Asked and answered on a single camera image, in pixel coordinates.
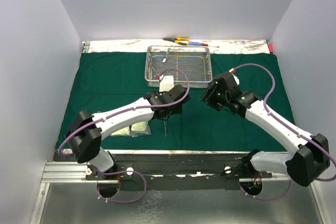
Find steel tweezers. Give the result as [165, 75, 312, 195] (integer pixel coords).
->
[162, 46, 175, 64]
[163, 117, 167, 137]

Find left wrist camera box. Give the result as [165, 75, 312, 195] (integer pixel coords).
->
[159, 74, 174, 92]

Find metal mesh instrument tray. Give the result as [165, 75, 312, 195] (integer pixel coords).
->
[144, 46, 213, 89]

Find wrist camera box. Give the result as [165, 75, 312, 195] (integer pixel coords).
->
[229, 68, 240, 86]
[159, 74, 174, 92]

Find green packet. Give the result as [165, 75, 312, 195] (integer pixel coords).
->
[130, 121, 151, 137]

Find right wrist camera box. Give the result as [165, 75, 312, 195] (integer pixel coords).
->
[229, 68, 240, 86]

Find dark green surgical cloth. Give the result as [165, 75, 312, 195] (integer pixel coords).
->
[58, 52, 293, 152]

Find blue red pen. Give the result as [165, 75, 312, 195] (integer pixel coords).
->
[187, 41, 220, 48]

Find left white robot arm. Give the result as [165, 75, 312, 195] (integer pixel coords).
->
[57, 84, 190, 179]

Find yellow handled pliers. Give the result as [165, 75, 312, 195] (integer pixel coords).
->
[163, 37, 190, 46]

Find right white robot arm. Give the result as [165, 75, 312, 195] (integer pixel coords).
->
[200, 72, 330, 187]

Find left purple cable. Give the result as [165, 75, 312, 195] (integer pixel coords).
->
[57, 68, 190, 204]

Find red marker at edge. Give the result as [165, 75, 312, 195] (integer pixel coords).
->
[268, 44, 274, 54]

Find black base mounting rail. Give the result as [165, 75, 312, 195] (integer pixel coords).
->
[52, 152, 292, 191]

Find aluminium extrusion frame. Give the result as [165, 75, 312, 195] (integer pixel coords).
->
[28, 40, 323, 224]

